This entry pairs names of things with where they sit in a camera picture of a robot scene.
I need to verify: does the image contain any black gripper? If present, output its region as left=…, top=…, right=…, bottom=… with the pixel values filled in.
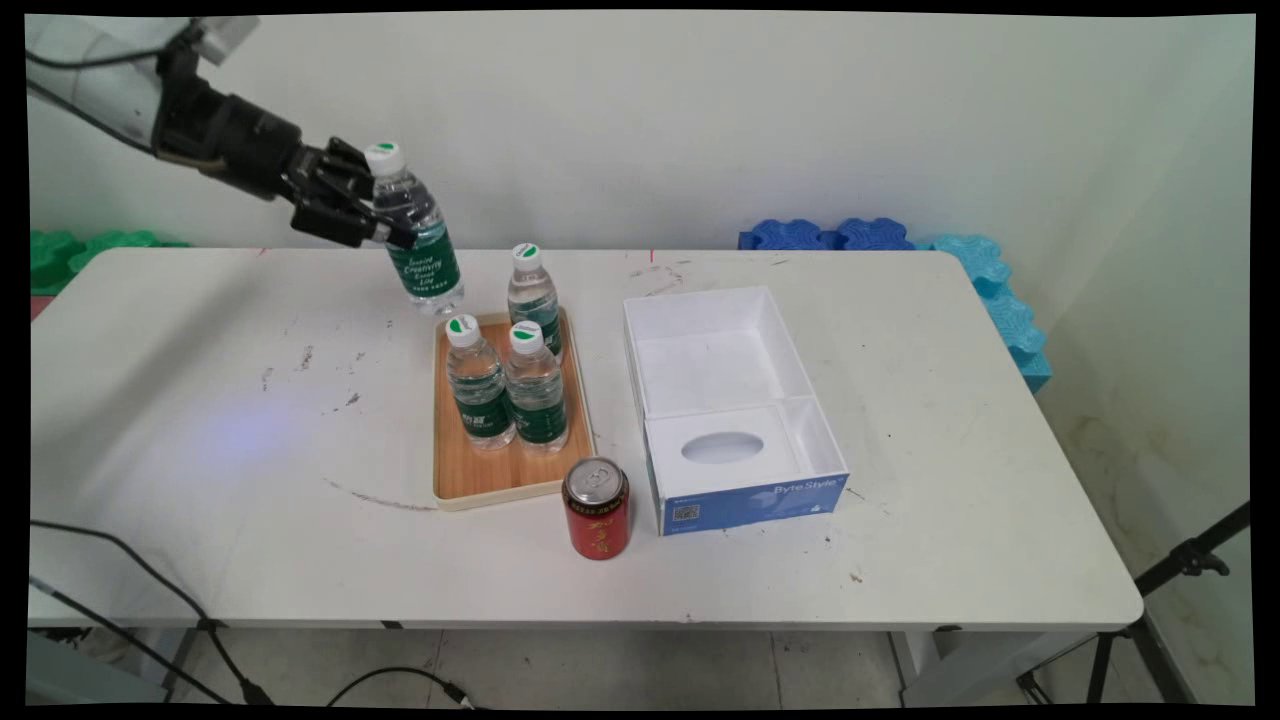
left=152, top=48, right=419, bottom=252

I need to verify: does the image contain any water bottle with green label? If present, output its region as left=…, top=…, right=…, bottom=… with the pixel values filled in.
left=506, top=242, right=564, bottom=363
left=443, top=314, right=517, bottom=450
left=362, top=141, right=467, bottom=318
left=502, top=320, right=570, bottom=455

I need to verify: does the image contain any green foam mat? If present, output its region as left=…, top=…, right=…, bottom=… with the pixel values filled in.
left=29, top=229, right=193, bottom=298

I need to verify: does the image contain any wooden tray with cream rim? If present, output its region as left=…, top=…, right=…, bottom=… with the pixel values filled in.
left=431, top=308, right=598, bottom=512

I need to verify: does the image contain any red drink can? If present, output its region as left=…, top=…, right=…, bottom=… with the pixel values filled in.
left=560, top=457, right=632, bottom=561

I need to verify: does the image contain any white and blue cardboard box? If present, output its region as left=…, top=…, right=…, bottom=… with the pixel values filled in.
left=622, top=285, right=851, bottom=537

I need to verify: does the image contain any dark blue foam mat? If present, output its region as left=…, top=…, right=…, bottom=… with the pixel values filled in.
left=738, top=217, right=917, bottom=252

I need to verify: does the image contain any grey table leg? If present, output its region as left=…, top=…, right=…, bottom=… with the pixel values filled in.
left=160, top=628, right=205, bottom=701

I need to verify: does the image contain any light blue foam mat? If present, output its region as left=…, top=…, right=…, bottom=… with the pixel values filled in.
left=912, top=233, right=1054, bottom=394

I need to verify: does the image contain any white table leg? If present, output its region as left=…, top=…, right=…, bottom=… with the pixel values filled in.
left=888, top=629, right=1101, bottom=708

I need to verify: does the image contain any black tripod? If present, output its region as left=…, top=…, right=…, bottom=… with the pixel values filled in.
left=1017, top=500, right=1252, bottom=706

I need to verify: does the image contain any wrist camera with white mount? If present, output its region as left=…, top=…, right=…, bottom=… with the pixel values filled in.
left=188, top=15, right=263, bottom=69

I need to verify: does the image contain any black cable to floor plug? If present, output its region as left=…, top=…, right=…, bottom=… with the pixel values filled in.
left=29, top=519, right=275, bottom=707

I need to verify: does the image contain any black floor cable with connector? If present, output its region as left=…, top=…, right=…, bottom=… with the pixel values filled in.
left=325, top=666, right=483, bottom=711

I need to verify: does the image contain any thin black floor cable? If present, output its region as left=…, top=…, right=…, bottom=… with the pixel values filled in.
left=29, top=575, right=233, bottom=705

